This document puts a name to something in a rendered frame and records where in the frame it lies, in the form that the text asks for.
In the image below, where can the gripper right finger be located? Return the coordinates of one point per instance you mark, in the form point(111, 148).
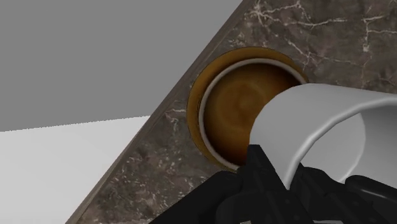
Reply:
point(335, 198)

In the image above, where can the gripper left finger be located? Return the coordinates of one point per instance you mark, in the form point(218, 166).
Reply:
point(248, 192)

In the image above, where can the white cup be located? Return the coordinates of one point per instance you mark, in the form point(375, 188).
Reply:
point(310, 114)

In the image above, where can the brown bowl with white rim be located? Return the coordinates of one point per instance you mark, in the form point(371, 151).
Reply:
point(235, 105)

